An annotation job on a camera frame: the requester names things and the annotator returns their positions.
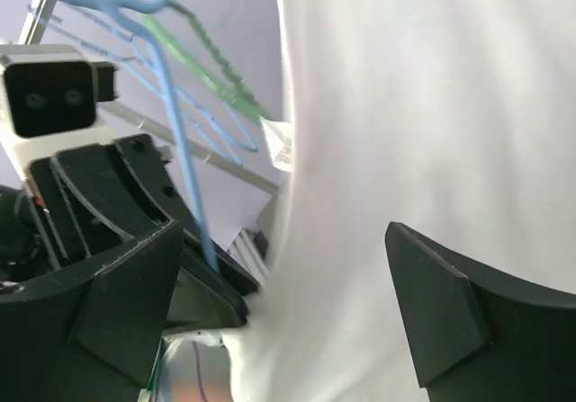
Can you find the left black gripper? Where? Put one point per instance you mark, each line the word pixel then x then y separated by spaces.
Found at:
pixel 82 203

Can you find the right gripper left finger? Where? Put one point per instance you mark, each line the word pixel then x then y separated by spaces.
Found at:
pixel 91 331

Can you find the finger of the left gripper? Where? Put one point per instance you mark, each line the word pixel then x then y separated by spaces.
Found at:
pixel 202 298
pixel 240 279

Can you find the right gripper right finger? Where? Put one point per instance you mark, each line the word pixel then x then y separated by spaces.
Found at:
pixel 475 333

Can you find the white t shirt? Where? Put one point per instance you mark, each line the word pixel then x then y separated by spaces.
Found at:
pixel 455 117

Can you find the silver clothes rack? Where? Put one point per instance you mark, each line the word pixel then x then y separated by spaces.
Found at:
pixel 206 44

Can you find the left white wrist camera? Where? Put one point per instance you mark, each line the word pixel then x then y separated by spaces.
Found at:
pixel 49 97

